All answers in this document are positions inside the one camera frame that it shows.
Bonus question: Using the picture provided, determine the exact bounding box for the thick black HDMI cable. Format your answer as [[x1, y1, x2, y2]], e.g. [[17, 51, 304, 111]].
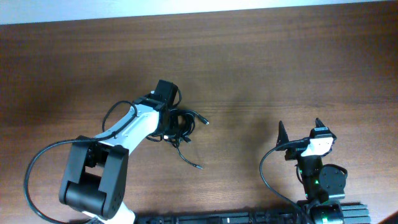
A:
[[146, 107, 210, 147]]

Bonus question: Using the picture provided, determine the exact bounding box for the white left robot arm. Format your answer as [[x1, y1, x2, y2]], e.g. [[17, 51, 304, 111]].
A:
[[58, 80, 178, 223]]

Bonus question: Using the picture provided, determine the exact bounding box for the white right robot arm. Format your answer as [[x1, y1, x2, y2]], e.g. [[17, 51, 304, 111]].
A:
[[276, 118, 348, 223]]

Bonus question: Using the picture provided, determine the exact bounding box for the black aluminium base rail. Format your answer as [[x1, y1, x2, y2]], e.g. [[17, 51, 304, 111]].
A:
[[134, 203, 371, 224]]

